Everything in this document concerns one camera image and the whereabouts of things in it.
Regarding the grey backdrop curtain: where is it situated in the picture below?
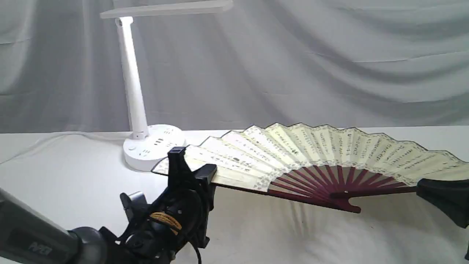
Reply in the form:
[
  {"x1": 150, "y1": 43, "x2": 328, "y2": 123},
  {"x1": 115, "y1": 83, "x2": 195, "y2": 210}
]
[{"x1": 0, "y1": 0, "x2": 469, "y2": 133}]

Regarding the cream paper folding fan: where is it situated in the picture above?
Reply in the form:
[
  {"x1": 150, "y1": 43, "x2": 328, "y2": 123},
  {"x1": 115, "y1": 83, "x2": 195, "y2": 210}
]
[{"x1": 151, "y1": 122, "x2": 469, "y2": 214}]

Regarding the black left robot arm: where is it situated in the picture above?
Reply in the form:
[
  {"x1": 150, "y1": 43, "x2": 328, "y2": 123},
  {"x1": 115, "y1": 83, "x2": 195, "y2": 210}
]
[{"x1": 1, "y1": 147, "x2": 217, "y2": 264}]

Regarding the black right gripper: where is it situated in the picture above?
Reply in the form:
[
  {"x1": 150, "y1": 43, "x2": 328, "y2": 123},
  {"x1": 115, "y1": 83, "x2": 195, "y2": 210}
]
[{"x1": 416, "y1": 179, "x2": 469, "y2": 261}]

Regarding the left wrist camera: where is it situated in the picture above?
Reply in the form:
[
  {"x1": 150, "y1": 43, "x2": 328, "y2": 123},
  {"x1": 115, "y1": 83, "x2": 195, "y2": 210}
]
[{"x1": 119, "y1": 191, "x2": 149, "y2": 222}]

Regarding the white desk lamp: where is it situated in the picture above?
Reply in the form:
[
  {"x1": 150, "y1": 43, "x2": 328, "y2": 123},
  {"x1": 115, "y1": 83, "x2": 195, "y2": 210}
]
[{"x1": 100, "y1": 0, "x2": 233, "y2": 172}]

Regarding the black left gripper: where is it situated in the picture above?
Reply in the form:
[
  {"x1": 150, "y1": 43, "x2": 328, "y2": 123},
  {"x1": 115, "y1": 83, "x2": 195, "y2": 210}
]
[{"x1": 117, "y1": 147, "x2": 217, "y2": 264}]

